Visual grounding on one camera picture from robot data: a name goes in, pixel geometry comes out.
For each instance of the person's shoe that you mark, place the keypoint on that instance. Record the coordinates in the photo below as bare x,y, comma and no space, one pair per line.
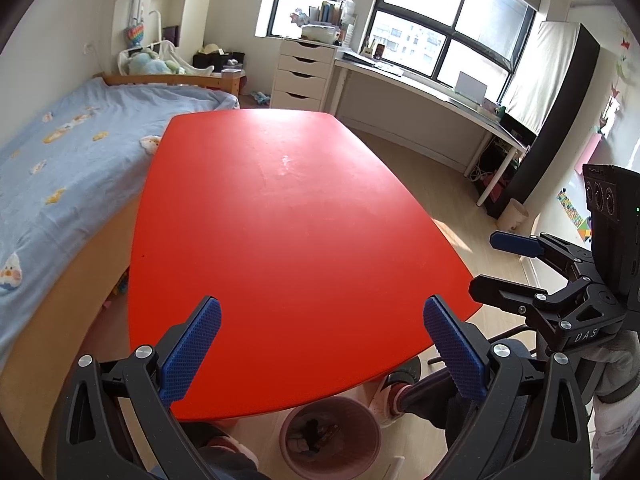
227,444
392,395

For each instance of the white oval container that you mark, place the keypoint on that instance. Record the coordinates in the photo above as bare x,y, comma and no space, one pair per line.
320,34

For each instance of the pink paper sheet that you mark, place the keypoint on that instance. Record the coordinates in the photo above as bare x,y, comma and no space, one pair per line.
591,150

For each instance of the colourful wall sticker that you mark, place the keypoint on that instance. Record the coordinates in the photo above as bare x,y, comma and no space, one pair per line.
575,215

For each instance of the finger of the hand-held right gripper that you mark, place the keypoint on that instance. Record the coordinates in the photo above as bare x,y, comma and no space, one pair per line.
515,243
500,290

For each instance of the person's right forearm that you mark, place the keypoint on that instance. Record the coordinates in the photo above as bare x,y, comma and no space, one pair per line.
617,440

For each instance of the row of books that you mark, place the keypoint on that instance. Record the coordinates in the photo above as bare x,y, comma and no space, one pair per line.
327,11

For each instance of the pink waste bin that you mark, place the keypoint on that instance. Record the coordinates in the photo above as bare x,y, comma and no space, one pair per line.
367,440

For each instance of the blue floor toy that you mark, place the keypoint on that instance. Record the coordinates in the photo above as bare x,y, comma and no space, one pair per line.
260,96

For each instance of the person's right shoe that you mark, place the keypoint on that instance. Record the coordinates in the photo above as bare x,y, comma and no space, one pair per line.
392,395

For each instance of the white cloth cover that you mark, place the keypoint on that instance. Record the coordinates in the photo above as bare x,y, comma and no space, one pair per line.
542,75

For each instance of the white desk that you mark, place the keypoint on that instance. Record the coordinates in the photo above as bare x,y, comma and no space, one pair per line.
430,97

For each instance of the person's left shoe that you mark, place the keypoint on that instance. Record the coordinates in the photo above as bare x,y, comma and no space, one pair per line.
227,444

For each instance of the cream floor bin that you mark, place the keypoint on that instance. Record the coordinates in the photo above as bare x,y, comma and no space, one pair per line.
512,216

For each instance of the bed with blue sheet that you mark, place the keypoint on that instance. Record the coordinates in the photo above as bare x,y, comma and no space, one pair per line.
65,170
165,80

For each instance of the white drawer unit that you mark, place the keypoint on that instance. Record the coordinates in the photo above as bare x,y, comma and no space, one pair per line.
300,77

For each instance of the black cabinet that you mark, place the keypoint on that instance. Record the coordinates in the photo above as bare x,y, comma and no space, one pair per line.
565,110

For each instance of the person's left leg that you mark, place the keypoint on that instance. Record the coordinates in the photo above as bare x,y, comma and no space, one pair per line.
225,467

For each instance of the dark picture frame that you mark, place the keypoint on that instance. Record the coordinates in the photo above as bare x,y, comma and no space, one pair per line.
171,35

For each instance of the light blue plush toy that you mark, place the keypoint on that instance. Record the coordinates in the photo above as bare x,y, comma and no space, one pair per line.
147,62

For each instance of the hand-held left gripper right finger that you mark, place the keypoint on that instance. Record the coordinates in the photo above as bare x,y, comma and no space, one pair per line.
455,355

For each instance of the straw hat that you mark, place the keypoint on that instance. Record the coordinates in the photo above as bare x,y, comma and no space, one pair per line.
210,49

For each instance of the white crumpled tissue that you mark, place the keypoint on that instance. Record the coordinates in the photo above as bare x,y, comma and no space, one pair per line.
300,444

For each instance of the person's right hand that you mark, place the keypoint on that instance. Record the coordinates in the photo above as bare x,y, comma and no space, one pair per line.
620,367

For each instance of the person's leg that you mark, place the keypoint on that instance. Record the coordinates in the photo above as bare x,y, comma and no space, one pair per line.
435,402
225,467

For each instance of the black bag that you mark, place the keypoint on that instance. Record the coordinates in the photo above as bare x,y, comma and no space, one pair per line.
222,62

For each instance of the red table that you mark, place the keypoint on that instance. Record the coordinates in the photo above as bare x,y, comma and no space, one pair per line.
280,240

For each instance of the white box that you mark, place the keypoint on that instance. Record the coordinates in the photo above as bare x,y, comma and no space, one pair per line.
471,85

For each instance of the person's right leg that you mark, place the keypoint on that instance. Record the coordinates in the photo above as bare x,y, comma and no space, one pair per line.
435,402

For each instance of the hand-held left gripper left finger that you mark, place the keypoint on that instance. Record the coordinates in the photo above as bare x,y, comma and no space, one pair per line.
192,350

